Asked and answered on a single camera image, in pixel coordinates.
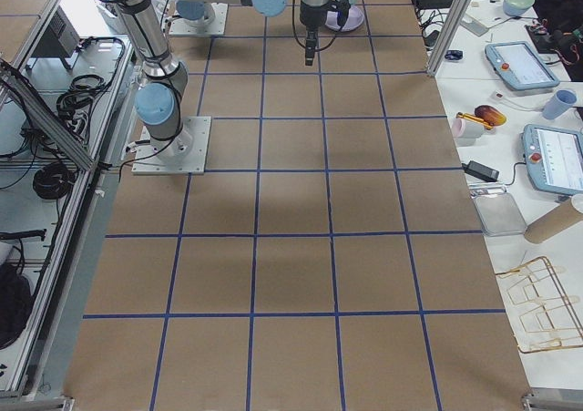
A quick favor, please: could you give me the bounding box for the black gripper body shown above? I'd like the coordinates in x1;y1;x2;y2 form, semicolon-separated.
300;1;322;30

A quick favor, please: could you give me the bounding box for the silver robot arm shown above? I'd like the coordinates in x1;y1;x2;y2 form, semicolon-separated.
176;0;356;31
108;0;287;162

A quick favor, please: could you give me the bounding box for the lilac plate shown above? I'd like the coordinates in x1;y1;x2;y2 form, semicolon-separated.
325;5;364;33

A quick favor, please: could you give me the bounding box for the pink plastic cup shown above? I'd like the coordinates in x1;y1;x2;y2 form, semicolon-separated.
451;118;486;139

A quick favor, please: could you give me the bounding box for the light blue plastic cup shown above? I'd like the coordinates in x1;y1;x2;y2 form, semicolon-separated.
542;89;578;120

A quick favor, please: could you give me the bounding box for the gold metal cylinder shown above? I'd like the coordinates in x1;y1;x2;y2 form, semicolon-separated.
456;112;494;130

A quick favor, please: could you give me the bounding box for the green bowl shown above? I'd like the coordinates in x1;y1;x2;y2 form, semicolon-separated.
502;0;535;16

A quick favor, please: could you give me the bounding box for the upper blue teach pendant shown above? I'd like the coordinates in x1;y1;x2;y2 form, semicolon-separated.
484;41;560;91

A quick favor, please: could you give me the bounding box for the blue teach pendant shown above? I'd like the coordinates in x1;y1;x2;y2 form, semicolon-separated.
484;41;560;91
521;124;582;196

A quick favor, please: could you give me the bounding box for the red orange mango toy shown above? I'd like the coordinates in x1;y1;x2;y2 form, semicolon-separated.
474;105;506;127

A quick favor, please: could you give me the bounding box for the black power adapter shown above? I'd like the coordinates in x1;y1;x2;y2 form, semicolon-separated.
462;160;499;182

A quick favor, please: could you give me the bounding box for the grey control box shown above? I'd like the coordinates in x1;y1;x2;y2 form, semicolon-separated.
32;6;80;70

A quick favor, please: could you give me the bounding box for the silver metal tin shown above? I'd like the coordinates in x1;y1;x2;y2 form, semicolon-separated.
473;193;527;237

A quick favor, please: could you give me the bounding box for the lower blue teach pendant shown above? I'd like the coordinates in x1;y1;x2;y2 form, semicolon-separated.
521;124;582;196

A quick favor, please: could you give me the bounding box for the cardboard tube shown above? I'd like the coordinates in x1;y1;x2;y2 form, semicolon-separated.
524;194;582;243

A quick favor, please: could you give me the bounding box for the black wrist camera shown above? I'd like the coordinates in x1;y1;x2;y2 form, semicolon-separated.
330;0;351;32

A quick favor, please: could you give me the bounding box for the aluminium frame post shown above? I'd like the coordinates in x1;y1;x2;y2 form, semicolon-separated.
426;0;471;77

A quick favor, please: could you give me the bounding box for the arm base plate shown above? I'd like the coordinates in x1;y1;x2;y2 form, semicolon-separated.
168;0;229;37
131;116;211;175

